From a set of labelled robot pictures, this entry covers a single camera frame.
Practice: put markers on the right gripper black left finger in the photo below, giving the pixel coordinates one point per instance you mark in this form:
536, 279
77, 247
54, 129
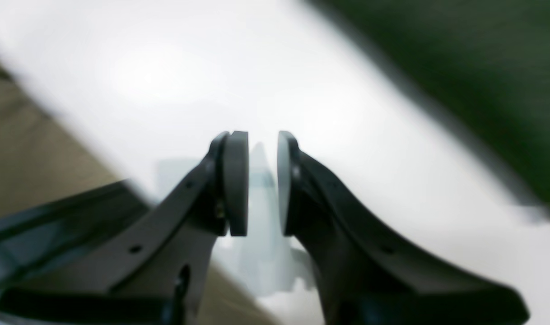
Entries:
152, 273

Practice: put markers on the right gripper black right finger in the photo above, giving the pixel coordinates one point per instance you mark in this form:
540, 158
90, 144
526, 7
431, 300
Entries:
367, 273

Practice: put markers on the green long-sleeve T-shirt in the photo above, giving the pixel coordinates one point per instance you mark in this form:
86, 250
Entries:
482, 67

